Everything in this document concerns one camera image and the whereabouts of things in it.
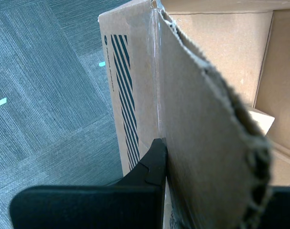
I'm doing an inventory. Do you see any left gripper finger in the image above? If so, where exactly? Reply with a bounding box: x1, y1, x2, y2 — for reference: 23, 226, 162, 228
261, 182, 290, 229
10, 137, 168, 229

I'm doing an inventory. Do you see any light wooden block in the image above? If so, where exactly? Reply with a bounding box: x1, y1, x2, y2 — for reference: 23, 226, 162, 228
247, 107, 276, 137

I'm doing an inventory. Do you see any brown cardboard box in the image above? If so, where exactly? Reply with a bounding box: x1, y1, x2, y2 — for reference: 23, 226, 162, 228
98, 0, 290, 229

